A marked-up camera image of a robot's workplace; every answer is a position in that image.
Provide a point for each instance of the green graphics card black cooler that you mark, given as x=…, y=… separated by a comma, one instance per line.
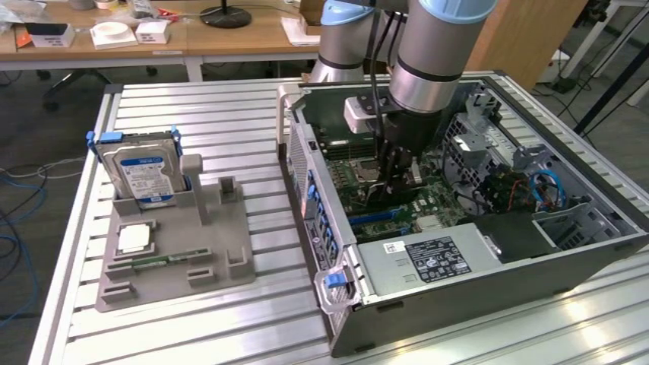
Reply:
x=405, y=198

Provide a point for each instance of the grey cup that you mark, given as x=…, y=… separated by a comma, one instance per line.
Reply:
x=81, y=4

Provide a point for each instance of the black slanted stand pole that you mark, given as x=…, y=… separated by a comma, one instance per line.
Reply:
x=607, y=81

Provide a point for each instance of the open grey PC case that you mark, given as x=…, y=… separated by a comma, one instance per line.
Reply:
x=455, y=304

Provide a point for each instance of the beige tape roll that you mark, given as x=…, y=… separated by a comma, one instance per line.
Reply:
x=106, y=4

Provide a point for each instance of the green RAM stick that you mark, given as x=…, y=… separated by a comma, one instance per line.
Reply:
x=158, y=261

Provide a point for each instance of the black office chair base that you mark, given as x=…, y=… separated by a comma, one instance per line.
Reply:
x=65, y=81

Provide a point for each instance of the black round lamp base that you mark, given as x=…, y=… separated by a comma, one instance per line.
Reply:
x=225, y=19

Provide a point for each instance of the brown cardboard box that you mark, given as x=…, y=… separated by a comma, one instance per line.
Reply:
x=310, y=11

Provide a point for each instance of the grey packet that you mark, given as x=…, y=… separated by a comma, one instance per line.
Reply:
x=138, y=7

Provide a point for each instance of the blue expansion slot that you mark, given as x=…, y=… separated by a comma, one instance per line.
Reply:
x=369, y=218

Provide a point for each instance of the white labelled box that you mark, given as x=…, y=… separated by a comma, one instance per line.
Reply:
x=152, y=34

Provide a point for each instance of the metal CPU socket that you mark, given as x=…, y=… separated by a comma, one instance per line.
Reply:
x=365, y=167

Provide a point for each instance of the black floor box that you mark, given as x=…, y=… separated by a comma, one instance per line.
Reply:
x=562, y=86

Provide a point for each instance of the red and white packet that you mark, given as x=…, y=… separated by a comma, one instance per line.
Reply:
x=169, y=14

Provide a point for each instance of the orange card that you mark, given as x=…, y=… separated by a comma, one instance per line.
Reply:
x=21, y=40

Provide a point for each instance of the grey parts rack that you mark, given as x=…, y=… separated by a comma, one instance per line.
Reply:
x=174, y=239

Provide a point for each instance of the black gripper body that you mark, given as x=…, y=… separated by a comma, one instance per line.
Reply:
x=410, y=133

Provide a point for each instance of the hard disk in blue caddy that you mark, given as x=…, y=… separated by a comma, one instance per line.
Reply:
x=144, y=171

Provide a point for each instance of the white box with round hole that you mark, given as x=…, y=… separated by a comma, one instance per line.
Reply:
x=113, y=36

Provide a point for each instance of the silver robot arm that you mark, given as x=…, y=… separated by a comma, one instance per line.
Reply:
x=430, y=45

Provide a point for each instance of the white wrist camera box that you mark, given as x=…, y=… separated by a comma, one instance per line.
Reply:
x=359, y=116

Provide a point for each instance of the blue case latch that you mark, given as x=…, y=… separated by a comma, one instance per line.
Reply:
x=334, y=282

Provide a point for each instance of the white paper sheets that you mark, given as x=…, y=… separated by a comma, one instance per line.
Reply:
x=298, y=36

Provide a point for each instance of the silver chipset heatsink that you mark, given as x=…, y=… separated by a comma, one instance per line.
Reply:
x=430, y=223

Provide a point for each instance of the white desk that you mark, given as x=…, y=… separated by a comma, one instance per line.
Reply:
x=571, y=62

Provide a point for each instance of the silver CPU chip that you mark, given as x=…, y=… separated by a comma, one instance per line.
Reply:
x=133, y=239

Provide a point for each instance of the grey power supply unit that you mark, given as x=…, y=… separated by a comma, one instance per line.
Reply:
x=430, y=258

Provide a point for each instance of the clear plastic bag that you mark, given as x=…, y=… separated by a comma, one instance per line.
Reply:
x=20, y=11

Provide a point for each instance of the wooden desk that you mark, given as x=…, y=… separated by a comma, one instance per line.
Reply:
x=76, y=53
x=264, y=38

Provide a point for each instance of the white box with black lid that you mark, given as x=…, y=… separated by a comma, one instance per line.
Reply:
x=50, y=40

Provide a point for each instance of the green motherboard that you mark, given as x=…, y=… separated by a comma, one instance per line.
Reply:
x=435, y=197

